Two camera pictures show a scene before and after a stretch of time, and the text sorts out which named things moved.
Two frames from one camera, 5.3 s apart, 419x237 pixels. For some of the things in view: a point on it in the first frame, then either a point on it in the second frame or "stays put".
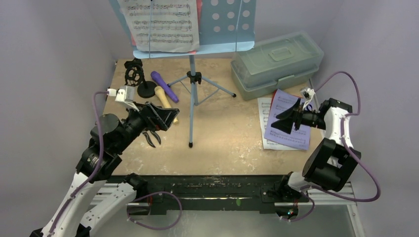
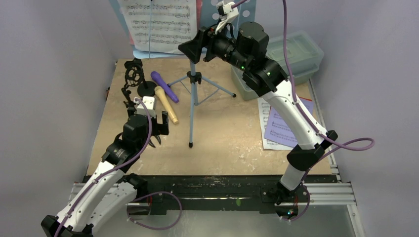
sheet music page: (162, 25) stays put
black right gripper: (300, 117) to (207, 45)
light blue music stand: (224, 25) stays put
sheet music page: (264, 106) stays put
